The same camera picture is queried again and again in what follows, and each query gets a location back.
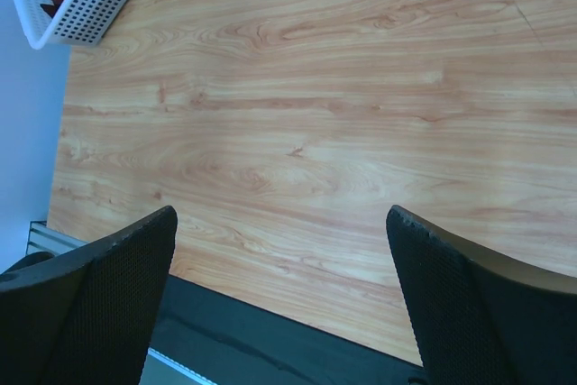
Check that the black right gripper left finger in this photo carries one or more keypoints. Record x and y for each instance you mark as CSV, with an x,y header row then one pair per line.
x,y
86,316

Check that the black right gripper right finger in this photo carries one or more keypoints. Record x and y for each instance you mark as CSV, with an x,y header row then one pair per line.
x,y
480,316

